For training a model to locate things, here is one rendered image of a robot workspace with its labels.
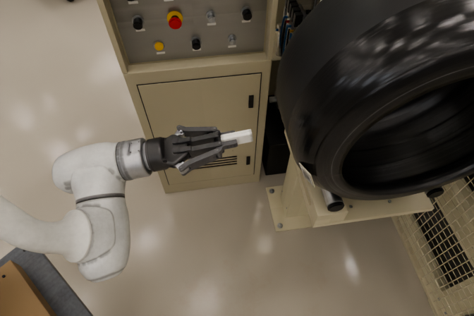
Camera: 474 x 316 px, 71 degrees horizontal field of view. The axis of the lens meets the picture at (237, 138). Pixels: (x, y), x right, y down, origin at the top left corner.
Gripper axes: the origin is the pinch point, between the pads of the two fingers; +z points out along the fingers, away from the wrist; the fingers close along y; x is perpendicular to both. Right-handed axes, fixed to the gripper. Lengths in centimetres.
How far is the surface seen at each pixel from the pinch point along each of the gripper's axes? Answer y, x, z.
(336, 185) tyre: -11.6, 9.5, 19.9
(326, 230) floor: 17, 117, 34
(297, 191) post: 27, 85, 21
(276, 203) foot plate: 36, 113, 12
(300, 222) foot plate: 23, 114, 22
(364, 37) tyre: -2.6, -23.4, 24.1
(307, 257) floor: 4, 115, 21
